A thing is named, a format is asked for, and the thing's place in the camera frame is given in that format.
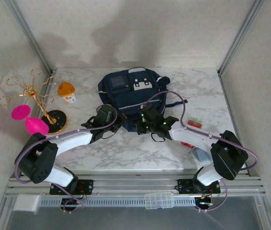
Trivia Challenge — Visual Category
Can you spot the pink goblet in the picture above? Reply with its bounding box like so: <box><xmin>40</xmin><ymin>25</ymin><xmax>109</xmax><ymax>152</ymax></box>
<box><xmin>11</xmin><ymin>104</ymin><xmax>50</xmax><ymax>139</ymax></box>

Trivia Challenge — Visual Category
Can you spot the aluminium corner post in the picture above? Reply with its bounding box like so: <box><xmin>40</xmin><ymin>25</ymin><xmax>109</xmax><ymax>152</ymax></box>
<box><xmin>5</xmin><ymin>0</ymin><xmax>56</xmax><ymax>75</ymax></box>
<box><xmin>217</xmin><ymin>0</ymin><xmax>265</xmax><ymax>75</ymax></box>

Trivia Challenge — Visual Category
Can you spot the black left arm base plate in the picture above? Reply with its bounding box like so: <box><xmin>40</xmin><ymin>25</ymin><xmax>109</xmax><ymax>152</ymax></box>
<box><xmin>49</xmin><ymin>179</ymin><xmax>94</xmax><ymax>195</ymax></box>

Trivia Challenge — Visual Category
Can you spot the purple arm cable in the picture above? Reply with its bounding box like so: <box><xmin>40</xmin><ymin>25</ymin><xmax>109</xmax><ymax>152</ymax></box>
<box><xmin>14</xmin><ymin>104</ymin><xmax>119</xmax><ymax>214</ymax></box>
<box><xmin>140</xmin><ymin>90</ymin><xmax>260</xmax><ymax>213</ymax></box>

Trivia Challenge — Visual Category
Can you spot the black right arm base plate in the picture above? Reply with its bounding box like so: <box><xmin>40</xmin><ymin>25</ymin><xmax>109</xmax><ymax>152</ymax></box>
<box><xmin>177</xmin><ymin>178</ymin><xmax>222</xmax><ymax>195</ymax></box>

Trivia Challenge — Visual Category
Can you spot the grey slotted cable duct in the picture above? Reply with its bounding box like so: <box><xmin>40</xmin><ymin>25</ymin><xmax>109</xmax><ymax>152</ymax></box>
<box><xmin>38</xmin><ymin>196</ymin><xmax>196</xmax><ymax>207</ymax></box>

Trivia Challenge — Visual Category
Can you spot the gold wire cup stand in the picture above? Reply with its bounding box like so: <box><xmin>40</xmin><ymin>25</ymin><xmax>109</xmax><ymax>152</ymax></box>
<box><xmin>0</xmin><ymin>68</ymin><xmax>68</xmax><ymax>136</ymax></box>

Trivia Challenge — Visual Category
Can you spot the orange lid yogurt cup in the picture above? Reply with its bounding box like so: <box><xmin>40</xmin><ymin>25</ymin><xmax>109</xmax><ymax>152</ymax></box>
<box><xmin>57</xmin><ymin>81</ymin><xmax>77</xmax><ymax>104</ymax></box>

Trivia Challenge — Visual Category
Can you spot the navy blue backpack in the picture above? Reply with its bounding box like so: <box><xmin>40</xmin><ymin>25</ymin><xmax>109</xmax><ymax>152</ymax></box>
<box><xmin>80</xmin><ymin>67</ymin><xmax>189</xmax><ymax>132</ymax></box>

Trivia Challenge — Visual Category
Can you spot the white foam block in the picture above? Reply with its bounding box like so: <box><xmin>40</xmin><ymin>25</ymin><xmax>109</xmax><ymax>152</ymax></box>
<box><xmin>12</xmin><ymin>194</ymin><xmax>40</xmax><ymax>213</ymax></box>

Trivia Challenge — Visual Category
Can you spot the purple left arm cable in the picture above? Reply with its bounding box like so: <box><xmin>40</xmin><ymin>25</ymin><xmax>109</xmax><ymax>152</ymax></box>
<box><xmin>14</xmin><ymin>104</ymin><xmax>119</xmax><ymax>214</ymax></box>

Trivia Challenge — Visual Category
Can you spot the blue grey pouch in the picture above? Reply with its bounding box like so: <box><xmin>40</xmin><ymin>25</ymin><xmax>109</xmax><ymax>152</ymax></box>
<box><xmin>192</xmin><ymin>147</ymin><xmax>212</xmax><ymax>162</ymax></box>

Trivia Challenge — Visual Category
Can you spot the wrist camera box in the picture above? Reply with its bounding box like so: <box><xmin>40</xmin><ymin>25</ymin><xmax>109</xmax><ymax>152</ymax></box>
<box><xmin>139</xmin><ymin>104</ymin><xmax>161</xmax><ymax>122</ymax></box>
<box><xmin>96</xmin><ymin>104</ymin><xmax>115</xmax><ymax>122</ymax></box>

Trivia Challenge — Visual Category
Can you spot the small circuit board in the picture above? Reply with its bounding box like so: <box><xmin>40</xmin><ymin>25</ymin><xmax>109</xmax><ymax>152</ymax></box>
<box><xmin>196</xmin><ymin>195</ymin><xmax>215</xmax><ymax>207</ymax></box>
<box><xmin>62</xmin><ymin>197</ymin><xmax>85</xmax><ymax>207</ymax></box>

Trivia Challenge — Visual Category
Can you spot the red printed box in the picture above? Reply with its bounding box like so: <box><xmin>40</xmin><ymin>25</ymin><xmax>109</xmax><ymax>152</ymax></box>
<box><xmin>181</xmin><ymin>119</ymin><xmax>203</xmax><ymax>148</ymax></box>

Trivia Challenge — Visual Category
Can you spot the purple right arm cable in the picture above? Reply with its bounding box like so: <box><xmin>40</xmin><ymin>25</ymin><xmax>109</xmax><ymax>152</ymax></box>
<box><xmin>140</xmin><ymin>90</ymin><xmax>260</xmax><ymax>213</ymax></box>

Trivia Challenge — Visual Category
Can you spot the clear plastic organizer box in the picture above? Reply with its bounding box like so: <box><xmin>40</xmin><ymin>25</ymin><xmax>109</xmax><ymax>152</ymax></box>
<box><xmin>144</xmin><ymin>191</ymin><xmax>174</xmax><ymax>209</ymax></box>

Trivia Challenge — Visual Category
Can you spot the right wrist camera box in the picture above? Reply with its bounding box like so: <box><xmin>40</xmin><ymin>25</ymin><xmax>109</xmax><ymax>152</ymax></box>
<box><xmin>139</xmin><ymin>104</ymin><xmax>161</xmax><ymax>122</ymax></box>

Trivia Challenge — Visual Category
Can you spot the aluminium rail frame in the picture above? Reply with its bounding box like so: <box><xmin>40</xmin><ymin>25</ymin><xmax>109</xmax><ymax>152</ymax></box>
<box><xmin>3</xmin><ymin>167</ymin><xmax>266</xmax><ymax>198</ymax></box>

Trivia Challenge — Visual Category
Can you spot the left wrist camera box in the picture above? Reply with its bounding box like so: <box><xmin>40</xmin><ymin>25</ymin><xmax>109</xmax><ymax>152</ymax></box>
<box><xmin>96</xmin><ymin>104</ymin><xmax>115</xmax><ymax>122</ymax></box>

